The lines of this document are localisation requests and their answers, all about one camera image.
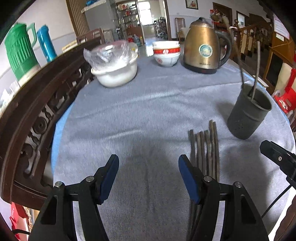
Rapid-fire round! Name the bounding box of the red plastic stool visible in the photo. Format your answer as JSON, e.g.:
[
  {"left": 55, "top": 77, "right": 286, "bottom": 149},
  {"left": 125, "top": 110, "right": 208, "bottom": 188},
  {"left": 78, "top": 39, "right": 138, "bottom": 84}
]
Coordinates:
[{"left": 272, "top": 69, "right": 296, "bottom": 114}]

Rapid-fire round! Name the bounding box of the green thermos jug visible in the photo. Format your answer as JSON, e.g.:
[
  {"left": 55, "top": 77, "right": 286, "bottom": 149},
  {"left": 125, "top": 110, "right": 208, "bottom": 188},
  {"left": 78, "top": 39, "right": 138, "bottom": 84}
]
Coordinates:
[{"left": 4, "top": 22, "right": 42, "bottom": 80}]

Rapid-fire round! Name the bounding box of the red bag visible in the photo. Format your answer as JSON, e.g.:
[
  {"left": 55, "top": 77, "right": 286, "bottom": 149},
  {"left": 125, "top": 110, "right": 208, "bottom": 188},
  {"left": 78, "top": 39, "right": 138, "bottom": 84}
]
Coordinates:
[{"left": 9, "top": 202, "right": 36, "bottom": 235}]

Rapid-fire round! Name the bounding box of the white plastic basin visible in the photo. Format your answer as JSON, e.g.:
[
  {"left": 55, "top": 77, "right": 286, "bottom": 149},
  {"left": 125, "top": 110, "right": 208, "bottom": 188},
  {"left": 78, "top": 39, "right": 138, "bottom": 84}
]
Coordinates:
[{"left": 91, "top": 53, "right": 138, "bottom": 88}]

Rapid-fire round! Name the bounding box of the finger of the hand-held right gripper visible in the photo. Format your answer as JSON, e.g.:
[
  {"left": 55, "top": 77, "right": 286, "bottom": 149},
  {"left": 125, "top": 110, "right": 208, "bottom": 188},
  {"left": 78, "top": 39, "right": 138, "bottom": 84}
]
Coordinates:
[{"left": 260, "top": 140, "right": 296, "bottom": 188}]

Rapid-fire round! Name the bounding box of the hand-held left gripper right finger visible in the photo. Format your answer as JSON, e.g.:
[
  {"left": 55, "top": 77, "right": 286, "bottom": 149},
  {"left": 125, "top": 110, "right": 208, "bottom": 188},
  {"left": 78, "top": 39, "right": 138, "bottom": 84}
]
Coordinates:
[{"left": 179, "top": 154, "right": 270, "bottom": 241}]

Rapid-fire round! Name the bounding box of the dark wooden chopstick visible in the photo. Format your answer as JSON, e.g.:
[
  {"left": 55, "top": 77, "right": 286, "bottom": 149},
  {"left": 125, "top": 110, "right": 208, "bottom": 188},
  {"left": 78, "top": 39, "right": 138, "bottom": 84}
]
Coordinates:
[
  {"left": 228, "top": 27, "right": 247, "bottom": 87},
  {"left": 251, "top": 41, "right": 261, "bottom": 99}
]

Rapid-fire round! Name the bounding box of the shelf of goods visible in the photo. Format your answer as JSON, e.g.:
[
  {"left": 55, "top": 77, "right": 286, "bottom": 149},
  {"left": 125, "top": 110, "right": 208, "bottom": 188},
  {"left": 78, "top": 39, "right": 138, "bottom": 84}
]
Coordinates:
[{"left": 117, "top": 2, "right": 139, "bottom": 36}]

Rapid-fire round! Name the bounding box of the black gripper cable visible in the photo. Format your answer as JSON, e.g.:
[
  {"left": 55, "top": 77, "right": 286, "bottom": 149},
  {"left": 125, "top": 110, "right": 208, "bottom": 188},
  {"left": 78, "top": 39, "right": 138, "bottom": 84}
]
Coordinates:
[{"left": 261, "top": 185, "right": 292, "bottom": 219}]

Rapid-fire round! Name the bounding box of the gold electric kettle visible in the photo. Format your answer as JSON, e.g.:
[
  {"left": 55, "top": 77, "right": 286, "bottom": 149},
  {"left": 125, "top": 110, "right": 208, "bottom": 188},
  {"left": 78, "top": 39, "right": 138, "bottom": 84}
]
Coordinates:
[{"left": 183, "top": 17, "right": 232, "bottom": 75}]

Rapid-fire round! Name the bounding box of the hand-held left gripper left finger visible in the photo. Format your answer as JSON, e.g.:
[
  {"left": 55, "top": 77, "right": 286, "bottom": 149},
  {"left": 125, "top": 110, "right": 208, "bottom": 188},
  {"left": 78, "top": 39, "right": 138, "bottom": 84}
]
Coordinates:
[{"left": 29, "top": 154, "right": 119, "bottom": 241}]

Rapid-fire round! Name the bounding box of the dark grey chopstick holder cup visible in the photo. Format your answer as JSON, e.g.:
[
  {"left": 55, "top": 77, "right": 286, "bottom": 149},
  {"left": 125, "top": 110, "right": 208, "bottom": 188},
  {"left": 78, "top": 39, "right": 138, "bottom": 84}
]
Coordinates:
[{"left": 227, "top": 83, "right": 273, "bottom": 140}]

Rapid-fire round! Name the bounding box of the grey tablecloth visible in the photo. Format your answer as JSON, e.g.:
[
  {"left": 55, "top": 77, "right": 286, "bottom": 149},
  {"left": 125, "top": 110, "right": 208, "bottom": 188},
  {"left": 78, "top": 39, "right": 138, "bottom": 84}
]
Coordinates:
[{"left": 51, "top": 43, "right": 292, "bottom": 241}]

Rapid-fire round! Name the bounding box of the plain white bowl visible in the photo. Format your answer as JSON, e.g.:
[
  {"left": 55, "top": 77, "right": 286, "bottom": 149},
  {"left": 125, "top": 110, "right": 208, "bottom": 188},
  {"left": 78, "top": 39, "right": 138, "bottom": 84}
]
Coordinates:
[{"left": 152, "top": 41, "right": 180, "bottom": 50}]

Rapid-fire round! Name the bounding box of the grey cabinet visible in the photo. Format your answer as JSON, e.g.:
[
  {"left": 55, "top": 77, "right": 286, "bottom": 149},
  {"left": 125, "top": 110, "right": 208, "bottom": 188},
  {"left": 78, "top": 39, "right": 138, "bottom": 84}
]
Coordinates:
[{"left": 84, "top": 2, "right": 121, "bottom": 32}]

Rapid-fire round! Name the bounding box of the wooden stair railing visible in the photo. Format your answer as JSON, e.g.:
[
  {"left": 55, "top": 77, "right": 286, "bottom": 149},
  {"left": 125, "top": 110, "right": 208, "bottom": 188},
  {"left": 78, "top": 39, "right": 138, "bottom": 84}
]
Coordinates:
[{"left": 233, "top": 19, "right": 274, "bottom": 78}]

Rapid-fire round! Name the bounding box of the white bowl with red mark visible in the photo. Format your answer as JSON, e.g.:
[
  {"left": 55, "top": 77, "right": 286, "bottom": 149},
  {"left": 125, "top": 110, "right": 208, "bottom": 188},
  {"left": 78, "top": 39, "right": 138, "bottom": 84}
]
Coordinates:
[{"left": 154, "top": 52, "right": 180, "bottom": 68}]

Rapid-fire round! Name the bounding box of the clear plastic bag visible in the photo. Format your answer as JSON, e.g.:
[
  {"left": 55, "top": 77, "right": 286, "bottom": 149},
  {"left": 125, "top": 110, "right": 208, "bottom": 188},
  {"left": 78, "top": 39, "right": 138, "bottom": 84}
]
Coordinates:
[{"left": 83, "top": 40, "right": 139, "bottom": 70}]

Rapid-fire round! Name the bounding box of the red banded white bowl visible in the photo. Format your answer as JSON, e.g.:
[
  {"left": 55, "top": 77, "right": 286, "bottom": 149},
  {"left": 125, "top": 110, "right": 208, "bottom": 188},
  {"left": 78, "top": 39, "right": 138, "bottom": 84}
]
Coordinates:
[{"left": 153, "top": 47, "right": 181, "bottom": 55}]

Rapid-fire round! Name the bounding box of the light wooden chair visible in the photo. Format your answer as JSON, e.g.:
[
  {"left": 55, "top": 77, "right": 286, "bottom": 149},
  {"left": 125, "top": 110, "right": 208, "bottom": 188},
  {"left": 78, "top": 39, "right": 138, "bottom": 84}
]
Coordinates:
[{"left": 174, "top": 17, "right": 186, "bottom": 40}]

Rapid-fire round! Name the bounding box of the dark carved wooden chair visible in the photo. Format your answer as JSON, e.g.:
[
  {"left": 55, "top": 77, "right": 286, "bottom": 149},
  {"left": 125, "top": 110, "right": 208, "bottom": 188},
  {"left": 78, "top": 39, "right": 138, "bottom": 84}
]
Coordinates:
[{"left": 0, "top": 37, "right": 103, "bottom": 209}]

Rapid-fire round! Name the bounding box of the paper wall notice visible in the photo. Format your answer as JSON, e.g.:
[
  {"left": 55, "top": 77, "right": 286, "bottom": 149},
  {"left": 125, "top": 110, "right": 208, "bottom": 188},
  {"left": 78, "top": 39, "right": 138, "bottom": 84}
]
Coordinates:
[{"left": 273, "top": 13, "right": 290, "bottom": 40}]

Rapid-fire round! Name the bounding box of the blue thermos jug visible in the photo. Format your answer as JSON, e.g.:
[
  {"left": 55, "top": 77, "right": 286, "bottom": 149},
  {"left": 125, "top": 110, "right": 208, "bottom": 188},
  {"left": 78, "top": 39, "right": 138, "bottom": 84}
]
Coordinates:
[{"left": 37, "top": 25, "right": 58, "bottom": 63}]

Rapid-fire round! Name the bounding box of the bundle of grey chopsticks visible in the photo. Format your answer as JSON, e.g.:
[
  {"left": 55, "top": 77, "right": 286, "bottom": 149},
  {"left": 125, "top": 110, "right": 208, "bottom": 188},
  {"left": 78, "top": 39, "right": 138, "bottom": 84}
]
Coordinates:
[{"left": 186, "top": 120, "right": 220, "bottom": 241}]

